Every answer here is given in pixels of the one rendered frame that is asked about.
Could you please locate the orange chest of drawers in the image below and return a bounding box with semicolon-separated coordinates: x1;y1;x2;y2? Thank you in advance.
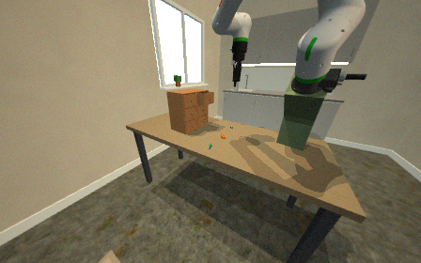
166;88;209;134

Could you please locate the brown wooden drawer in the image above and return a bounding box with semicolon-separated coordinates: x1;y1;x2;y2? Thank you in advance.
198;114;208;128
184;106;197;121
197;105;208;116
183;93;197;108
197;91;214;106
185;118;197;133

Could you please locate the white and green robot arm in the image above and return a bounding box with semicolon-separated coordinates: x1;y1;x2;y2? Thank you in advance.
211;0;367;95

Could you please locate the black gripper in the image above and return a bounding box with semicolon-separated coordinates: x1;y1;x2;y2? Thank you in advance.
232;53;245;92

